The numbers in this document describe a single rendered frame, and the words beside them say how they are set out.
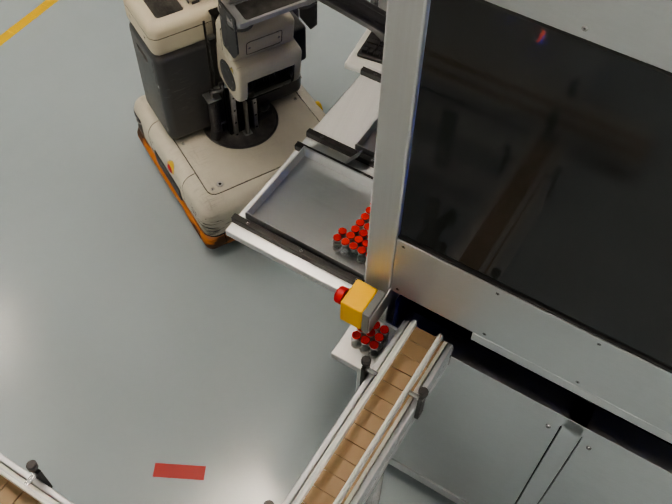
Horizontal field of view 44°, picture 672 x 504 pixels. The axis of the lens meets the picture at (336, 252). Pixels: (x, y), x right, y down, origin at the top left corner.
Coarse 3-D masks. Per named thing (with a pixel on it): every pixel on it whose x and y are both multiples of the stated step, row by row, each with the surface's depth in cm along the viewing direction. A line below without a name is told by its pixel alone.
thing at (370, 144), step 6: (372, 126) 221; (366, 132) 219; (372, 132) 223; (360, 138) 218; (366, 138) 221; (372, 138) 222; (360, 144) 219; (366, 144) 221; (372, 144) 221; (360, 150) 217; (366, 150) 216; (372, 150) 220; (372, 156) 216
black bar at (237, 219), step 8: (232, 216) 204; (240, 216) 204; (240, 224) 204; (248, 224) 203; (256, 224) 203; (256, 232) 202; (264, 232) 202; (272, 232) 202; (272, 240) 201; (280, 240) 200; (288, 248) 199; (296, 248) 199; (304, 256) 198; (312, 256) 198; (320, 264) 197; (328, 264) 196; (328, 272) 197; (336, 272) 195; (344, 272) 195; (344, 280) 196; (352, 280) 194
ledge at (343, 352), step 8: (352, 328) 189; (392, 328) 189; (344, 336) 188; (392, 336) 188; (344, 344) 186; (384, 344) 187; (336, 352) 185; (344, 352) 185; (352, 352) 185; (360, 352) 185; (344, 360) 184; (352, 360) 184; (360, 360) 184; (376, 360) 184; (352, 368) 185; (360, 368) 183
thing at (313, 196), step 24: (288, 168) 213; (312, 168) 216; (336, 168) 214; (264, 192) 207; (288, 192) 211; (312, 192) 211; (336, 192) 211; (360, 192) 212; (264, 216) 207; (288, 216) 207; (312, 216) 207; (336, 216) 207; (360, 216) 207; (288, 240) 201; (312, 240) 203; (336, 264) 197; (360, 264) 199
